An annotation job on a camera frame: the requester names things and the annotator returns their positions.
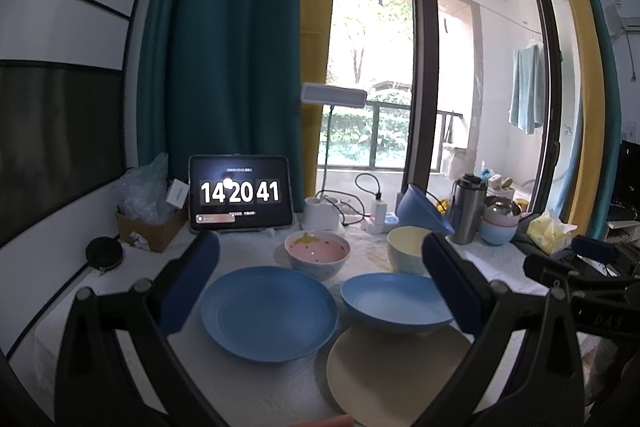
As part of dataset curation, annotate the deep blue ridged plate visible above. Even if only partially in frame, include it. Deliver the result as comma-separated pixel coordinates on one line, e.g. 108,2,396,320
341,272,454,334

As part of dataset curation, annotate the cream yellow bowl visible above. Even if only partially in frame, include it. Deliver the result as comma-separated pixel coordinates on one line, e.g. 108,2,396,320
386,227,431,277

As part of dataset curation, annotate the yellow tissue pack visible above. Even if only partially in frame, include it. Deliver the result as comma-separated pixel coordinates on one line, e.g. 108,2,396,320
527,209,578,255

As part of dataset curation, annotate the right yellow teal curtain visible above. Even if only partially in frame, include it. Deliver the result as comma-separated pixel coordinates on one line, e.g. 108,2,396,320
568,0,622,239

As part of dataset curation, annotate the grey tissue holder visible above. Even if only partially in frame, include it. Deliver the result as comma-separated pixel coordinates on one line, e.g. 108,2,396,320
510,219,574,258

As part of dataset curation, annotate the pink bowl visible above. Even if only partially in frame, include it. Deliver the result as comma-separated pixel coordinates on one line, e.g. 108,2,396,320
483,206,521,228

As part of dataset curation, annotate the light blue bowl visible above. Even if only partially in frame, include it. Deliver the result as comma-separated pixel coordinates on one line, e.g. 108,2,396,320
480,220,518,246

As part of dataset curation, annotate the round black pouch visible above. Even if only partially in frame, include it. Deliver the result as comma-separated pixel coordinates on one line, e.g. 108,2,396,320
85,236,124,273

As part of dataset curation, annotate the steel bowl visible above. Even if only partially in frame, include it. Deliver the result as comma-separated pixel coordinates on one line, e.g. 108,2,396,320
484,195,522,216

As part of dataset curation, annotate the cardboard box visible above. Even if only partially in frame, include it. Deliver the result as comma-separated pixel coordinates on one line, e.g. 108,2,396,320
115,210,186,253

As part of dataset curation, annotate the cream yellow plate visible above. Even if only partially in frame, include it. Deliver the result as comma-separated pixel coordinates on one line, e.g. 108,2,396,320
326,326,471,426

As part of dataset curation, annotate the stainless steel tumbler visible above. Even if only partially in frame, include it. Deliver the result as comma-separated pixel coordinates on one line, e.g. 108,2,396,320
447,173,487,245

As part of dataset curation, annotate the flat blue plate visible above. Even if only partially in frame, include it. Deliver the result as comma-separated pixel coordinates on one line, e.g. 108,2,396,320
200,265,338,363

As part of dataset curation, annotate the clear plastic bag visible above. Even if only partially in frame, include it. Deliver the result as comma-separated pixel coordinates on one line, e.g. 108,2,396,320
115,153,175,225

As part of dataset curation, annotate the small white box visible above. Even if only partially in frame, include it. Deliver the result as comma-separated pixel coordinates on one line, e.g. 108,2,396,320
166,179,190,209

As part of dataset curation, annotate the hanging light blue towel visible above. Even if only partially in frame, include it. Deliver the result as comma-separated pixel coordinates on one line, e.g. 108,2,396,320
509,43,546,135

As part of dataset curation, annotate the tilted blue bowl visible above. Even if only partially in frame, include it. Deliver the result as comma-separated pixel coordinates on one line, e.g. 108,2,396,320
396,184,454,236

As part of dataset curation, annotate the white power strip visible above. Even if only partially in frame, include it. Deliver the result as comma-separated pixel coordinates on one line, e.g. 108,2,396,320
362,212,399,235

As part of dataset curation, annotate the tablet showing clock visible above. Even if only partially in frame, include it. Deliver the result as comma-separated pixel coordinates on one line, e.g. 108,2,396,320
189,155,294,232

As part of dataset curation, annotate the white charger plug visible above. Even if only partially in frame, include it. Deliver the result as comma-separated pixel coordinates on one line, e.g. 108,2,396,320
370,198,387,225

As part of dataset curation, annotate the strawberry pattern ceramic bowl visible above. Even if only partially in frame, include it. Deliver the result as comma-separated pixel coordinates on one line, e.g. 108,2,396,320
284,231,350,281

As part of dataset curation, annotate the white desk lamp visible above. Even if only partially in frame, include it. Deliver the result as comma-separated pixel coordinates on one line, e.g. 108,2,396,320
300,82,367,233

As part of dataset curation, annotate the black charging cable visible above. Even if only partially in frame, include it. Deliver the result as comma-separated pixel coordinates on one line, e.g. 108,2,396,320
324,171,384,228

